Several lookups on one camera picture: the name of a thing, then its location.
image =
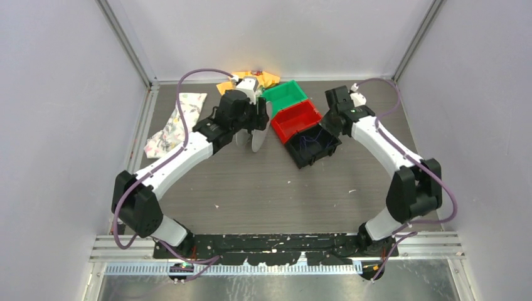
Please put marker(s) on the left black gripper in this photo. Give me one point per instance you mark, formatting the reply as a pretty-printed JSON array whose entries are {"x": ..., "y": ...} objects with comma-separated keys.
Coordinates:
[{"x": 260, "y": 121}]

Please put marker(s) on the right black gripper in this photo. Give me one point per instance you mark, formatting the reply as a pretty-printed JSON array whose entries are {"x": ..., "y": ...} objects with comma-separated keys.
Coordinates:
[{"x": 325, "y": 122}]

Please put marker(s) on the grey plastic cable spool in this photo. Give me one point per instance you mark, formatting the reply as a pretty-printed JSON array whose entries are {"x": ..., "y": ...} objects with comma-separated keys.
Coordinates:
[{"x": 257, "y": 137}]

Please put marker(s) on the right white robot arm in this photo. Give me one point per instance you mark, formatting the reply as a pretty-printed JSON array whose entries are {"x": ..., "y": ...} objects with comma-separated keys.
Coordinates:
[{"x": 413, "y": 192}]

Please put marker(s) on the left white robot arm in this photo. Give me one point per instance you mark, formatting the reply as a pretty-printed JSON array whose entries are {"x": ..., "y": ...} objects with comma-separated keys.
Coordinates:
[{"x": 137, "y": 195}]

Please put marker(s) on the yellow patterned cloth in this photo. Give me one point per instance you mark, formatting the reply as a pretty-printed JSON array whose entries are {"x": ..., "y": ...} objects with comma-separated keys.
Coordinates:
[{"x": 265, "y": 81}]

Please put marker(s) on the black plastic bin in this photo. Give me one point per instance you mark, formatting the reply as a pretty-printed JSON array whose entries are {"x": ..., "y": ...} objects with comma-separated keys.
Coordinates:
[{"x": 311, "y": 145}]

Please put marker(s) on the green plastic bin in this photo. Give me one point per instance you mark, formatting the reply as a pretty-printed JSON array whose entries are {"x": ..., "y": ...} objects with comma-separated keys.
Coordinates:
[{"x": 284, "y": 95}]

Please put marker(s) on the red plastic bin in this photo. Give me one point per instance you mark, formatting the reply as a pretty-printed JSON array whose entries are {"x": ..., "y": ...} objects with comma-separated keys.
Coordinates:
[{"x": 294, "y": 119}]

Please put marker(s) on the white patterned cloth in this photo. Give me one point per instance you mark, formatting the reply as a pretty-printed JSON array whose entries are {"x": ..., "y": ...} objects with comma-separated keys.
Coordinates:
[{"x": 172, "y": 134}]

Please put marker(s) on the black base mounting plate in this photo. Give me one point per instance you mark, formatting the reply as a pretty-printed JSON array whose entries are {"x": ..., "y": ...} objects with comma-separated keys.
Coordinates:
[{"x": 318, "y": 249}]

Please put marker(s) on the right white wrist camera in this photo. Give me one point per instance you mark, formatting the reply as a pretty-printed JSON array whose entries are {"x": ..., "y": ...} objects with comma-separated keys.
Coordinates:
[{"x": 358, "y": 98}]

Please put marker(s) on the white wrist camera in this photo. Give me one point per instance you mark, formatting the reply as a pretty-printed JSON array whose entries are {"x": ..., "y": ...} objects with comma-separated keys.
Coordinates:
[
  {"x": 248, "y": 85},
  {"x": 358, "y": 98}
]

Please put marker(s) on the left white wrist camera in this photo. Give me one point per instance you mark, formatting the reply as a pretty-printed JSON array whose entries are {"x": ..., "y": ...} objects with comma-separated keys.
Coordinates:
[{"x": 248, "y": 85}]

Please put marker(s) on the white slotted cable duct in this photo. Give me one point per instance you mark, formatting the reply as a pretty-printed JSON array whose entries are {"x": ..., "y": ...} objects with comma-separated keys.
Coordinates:
[{"x": 168, "y": 268}]

